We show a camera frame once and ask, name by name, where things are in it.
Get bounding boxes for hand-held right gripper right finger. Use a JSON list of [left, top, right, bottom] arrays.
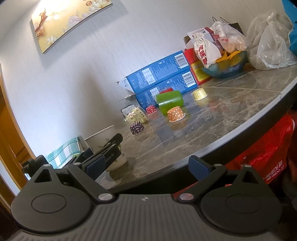
[[176, 156, 265, 204]]

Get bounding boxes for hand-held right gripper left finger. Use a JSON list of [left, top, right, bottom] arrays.
[[27, 156, 116, 204]]

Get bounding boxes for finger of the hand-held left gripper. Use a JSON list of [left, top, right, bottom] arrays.
[[79, 133, 123, 163], [81, 144, 122, 166]]

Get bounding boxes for white floral paper cup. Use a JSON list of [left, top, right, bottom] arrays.
[[84, 125, 127, 172]]

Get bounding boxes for purple polka dot paper cup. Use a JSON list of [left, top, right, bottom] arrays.
[[129, 121, 146, 136]]

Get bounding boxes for clear patterned plastic cup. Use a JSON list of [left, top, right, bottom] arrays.
[[124, 106, 149, 127]]

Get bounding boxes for orange polka dot paper cup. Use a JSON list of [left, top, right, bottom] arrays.
[[167, 106, 186, 123]]

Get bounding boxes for green plastic cup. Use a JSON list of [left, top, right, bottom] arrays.
[[155, 90, 184, 114]]

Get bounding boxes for gold foil paper cup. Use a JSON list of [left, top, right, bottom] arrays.
[[192, 88, 208, 101]]

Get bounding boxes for green checkered cloth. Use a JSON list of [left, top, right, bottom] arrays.
[[47, 136, 82, 169]]

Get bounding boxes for wooden door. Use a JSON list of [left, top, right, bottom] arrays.
[[0, 64, 36, 210]]

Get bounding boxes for silver blister pack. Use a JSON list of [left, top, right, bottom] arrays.
[[117, 93, 138, 103]]

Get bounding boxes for red plastic bag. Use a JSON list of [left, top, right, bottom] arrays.
[[222, 113, 295, 186]]

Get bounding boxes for blue cardboard box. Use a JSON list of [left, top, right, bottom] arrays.
[[136, 68, 199, 110], [115, 50, 190, 92]]

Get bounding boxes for red yellow-labelled box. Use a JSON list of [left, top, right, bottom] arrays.
[[184, 48, 212, 85]]

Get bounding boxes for blue glass bowl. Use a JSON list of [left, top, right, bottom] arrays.
[[200, 50, 249, 80]]

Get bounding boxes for white cloth pouch red print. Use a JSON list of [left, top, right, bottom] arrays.
[[193, 32, 221, 69]]

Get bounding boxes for yellow snack packets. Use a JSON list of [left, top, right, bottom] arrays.
[[215, 49, 240, 65]]

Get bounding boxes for white plastic bag of food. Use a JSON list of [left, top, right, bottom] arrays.
[[211, 21, 249, 53]]

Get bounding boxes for white printed carton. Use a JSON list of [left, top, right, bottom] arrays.
[[184, 27, 214, 47]]

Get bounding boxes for large clear plastic bag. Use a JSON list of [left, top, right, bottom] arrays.
[[245, 11, 296, 70]]

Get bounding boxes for black paper bag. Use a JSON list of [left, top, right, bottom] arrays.
[[219, 17, 243, 36]]

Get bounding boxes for blue cloth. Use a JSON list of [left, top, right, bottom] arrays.
[[281, 0, 297, 56]]

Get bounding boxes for floral wall painting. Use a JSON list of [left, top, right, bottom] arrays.
[[30, 0, 114, 54]]

